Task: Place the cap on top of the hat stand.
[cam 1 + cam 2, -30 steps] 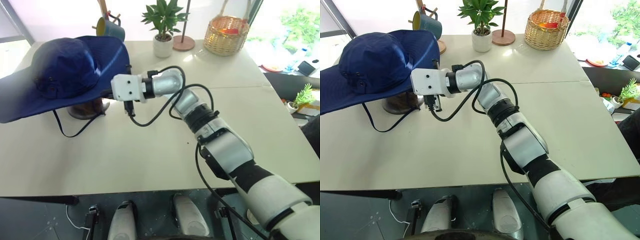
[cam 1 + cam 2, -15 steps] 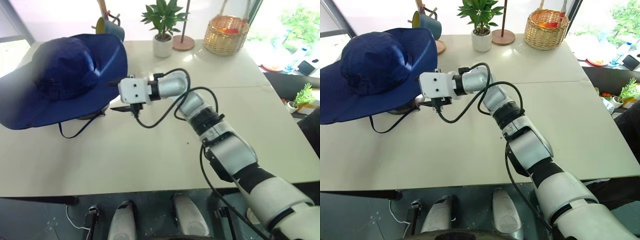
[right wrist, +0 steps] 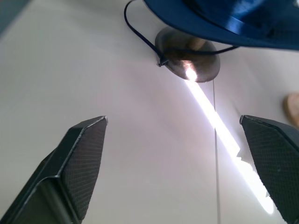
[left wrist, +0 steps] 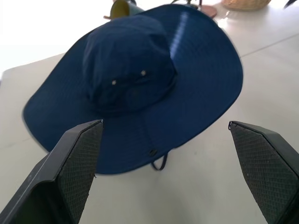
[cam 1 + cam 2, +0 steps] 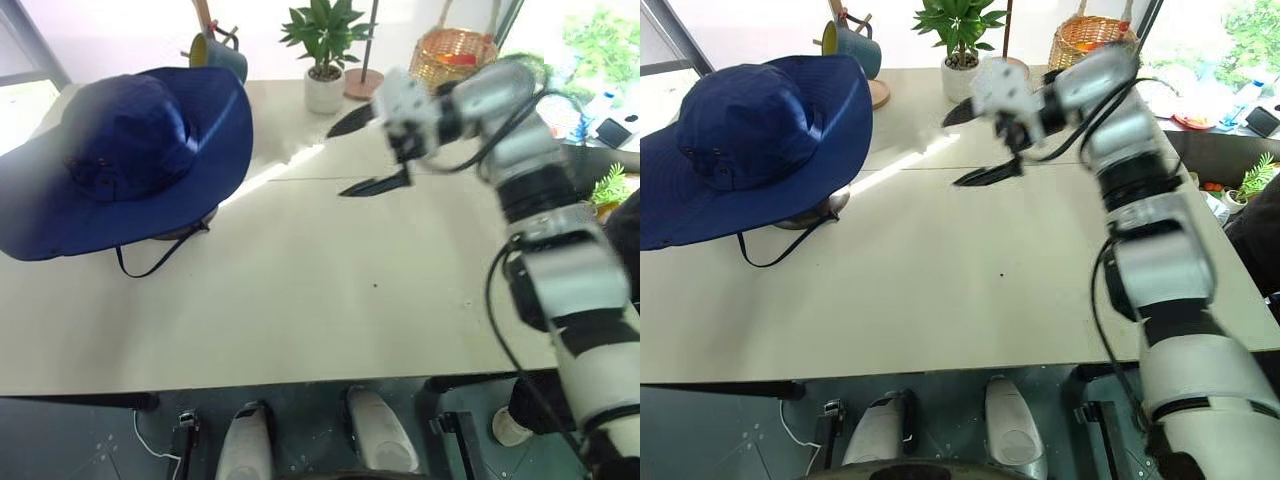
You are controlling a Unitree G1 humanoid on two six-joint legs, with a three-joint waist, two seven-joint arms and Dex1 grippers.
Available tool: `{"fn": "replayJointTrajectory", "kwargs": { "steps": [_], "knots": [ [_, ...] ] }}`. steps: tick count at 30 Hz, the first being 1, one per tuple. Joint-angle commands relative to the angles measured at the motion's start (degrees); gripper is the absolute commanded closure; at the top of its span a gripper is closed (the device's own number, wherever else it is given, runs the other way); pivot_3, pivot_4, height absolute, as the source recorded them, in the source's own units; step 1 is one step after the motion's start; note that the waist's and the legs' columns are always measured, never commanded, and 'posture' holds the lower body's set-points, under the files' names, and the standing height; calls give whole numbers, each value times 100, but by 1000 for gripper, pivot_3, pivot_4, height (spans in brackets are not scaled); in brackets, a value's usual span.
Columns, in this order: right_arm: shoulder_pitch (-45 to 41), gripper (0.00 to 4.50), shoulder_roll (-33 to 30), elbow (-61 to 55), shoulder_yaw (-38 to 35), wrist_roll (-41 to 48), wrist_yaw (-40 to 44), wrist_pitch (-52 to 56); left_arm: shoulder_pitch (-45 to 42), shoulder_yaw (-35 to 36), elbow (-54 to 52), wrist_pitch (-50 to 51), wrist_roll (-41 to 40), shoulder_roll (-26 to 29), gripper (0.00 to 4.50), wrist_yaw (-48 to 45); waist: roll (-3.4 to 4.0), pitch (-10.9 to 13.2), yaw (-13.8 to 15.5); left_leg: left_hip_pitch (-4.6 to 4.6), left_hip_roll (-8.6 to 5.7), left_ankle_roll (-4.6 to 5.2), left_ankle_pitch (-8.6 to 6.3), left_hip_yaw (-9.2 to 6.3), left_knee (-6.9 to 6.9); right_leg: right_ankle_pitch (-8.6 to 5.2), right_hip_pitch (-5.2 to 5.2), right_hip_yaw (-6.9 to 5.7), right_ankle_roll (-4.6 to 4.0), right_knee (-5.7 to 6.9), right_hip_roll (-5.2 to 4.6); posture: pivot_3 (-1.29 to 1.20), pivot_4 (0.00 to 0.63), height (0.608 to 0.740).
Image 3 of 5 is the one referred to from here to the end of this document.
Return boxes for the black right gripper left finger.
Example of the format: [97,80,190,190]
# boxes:
[0,115,108,224]

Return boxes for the tan rounded object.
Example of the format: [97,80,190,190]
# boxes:
[282,92,299,128]

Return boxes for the dark hat chin cord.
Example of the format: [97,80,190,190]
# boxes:
[123,0,240,68]

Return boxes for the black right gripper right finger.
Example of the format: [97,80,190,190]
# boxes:
[239,114,299,224]

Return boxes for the blue brimmed hat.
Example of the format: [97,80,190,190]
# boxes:
[142,0,299,50]

